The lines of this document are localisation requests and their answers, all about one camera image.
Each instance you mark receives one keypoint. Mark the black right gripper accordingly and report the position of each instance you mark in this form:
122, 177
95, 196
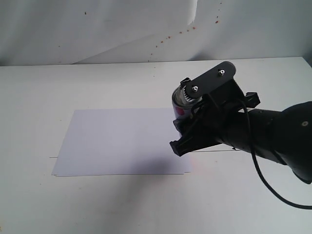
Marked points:
204, 128

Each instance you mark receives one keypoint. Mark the white spray paint can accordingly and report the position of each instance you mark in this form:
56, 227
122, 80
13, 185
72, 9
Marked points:
182, 105

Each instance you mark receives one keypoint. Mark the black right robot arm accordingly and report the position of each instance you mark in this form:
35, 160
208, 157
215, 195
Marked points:
283, 137

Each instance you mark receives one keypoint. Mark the white backdrop paper sheet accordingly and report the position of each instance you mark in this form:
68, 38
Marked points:
44, 32

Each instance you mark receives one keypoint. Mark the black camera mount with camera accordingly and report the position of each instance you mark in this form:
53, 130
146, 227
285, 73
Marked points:
209, 81

